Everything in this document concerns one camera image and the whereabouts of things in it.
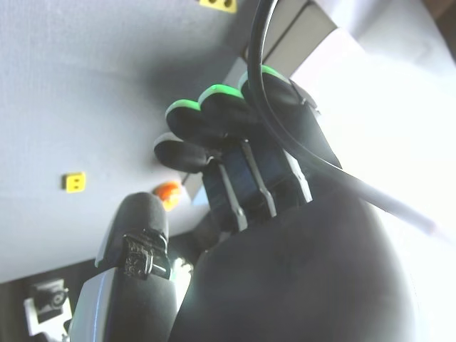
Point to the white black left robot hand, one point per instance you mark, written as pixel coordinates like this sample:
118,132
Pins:
285,270

